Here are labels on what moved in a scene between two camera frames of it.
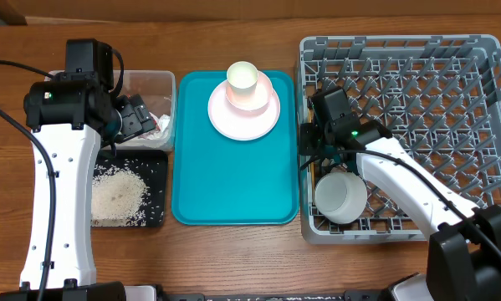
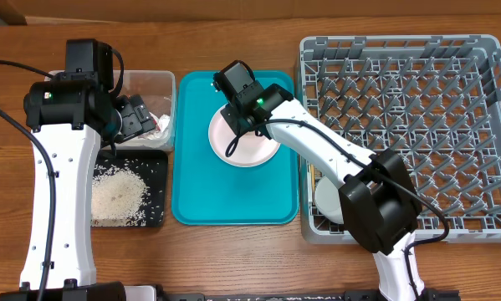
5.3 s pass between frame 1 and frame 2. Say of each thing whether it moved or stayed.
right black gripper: moved
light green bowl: stayed
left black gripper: stayed
